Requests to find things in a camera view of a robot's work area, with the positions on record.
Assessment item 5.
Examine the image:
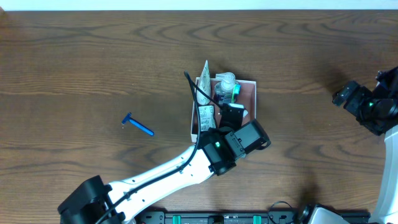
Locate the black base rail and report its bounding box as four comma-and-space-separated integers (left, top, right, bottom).
135, 209, 297, 224

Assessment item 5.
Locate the white shampoo tube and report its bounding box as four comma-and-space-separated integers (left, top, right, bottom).
197, 60, 211, 106

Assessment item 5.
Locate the clear spray bottle blue liquid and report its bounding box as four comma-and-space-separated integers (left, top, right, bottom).
214, 72, 239, 105

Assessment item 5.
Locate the green white soap packet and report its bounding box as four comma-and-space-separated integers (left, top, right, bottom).
198, 105, 216, 131

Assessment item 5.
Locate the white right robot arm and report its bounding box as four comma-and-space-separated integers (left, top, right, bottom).
332, 67, 397, 223

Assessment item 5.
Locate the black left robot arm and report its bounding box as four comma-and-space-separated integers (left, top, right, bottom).
57, 109, 271, 223

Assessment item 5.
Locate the white cardboard box pink inside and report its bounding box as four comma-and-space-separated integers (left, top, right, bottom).
190, 80, 257, 142

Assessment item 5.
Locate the blue disposable razor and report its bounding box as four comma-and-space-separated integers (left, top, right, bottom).
121, 113, 154, 136

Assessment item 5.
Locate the green white toothbrush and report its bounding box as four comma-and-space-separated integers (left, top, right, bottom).
231, 84, 241, 103

